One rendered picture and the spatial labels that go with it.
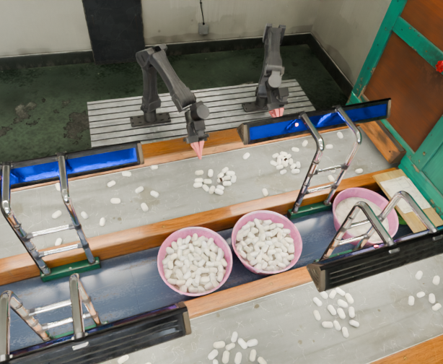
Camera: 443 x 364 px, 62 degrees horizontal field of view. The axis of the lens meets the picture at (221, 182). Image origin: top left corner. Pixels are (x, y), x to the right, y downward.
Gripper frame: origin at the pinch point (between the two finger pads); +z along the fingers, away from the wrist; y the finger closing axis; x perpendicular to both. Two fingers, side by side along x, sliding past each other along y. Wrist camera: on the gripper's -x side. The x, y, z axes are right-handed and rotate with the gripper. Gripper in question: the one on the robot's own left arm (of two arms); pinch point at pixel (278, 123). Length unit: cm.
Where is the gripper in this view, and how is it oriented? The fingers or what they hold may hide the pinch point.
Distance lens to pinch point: 170.9
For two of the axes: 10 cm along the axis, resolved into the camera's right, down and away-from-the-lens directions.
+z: 1.9, 9.8, 0.7
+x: -2.7, -0.1, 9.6
